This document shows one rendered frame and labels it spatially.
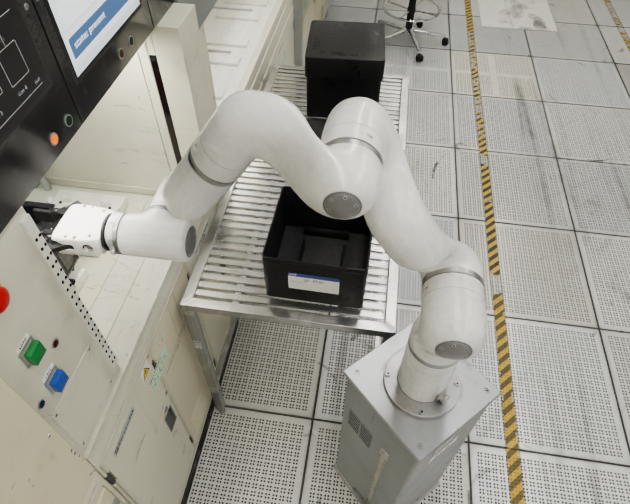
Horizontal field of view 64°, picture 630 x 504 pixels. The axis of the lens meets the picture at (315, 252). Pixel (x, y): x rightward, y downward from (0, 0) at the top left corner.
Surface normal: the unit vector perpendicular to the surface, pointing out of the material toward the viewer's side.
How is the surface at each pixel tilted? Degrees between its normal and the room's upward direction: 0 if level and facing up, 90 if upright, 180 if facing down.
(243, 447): 0
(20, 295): 90
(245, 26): 0
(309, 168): 62
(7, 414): 90
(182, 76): 90
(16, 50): 90
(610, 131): 0
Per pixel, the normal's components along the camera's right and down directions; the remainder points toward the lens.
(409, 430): 0.00, -0.65
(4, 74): 0.99, 0.12
